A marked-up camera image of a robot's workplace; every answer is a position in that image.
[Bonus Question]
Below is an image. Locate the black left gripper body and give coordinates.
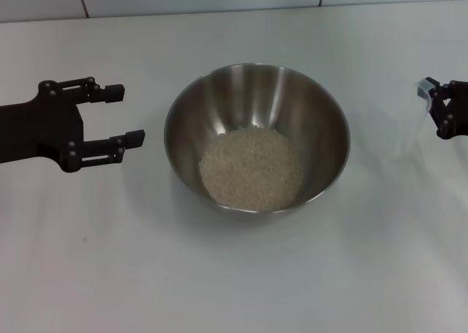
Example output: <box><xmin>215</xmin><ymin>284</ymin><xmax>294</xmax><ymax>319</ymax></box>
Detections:
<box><xmin>0</xmin><ymin>79</ymin><xmax>86</xmax><ymax>173</ymax></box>

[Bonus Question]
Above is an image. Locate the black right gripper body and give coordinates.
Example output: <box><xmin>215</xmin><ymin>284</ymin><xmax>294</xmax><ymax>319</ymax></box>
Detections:
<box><xmin>444</xmin><ymin>81</ymin><xmax>468</xmax><ymax>138</ymax></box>

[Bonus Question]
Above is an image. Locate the clear plastic measuring cup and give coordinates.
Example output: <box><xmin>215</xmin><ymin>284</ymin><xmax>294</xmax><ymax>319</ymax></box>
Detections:
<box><xmin>396</xmin><ymin>77</ymin><xmax>438</xmax><ymax>158</ymax></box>

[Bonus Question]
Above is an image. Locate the stainless steel mixing bowl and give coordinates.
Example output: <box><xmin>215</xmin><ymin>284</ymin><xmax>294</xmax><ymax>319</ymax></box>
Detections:
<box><xmin>163</xmin><ymin>62</ymin><xmax>352</xmax><ymax>220</ymax></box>

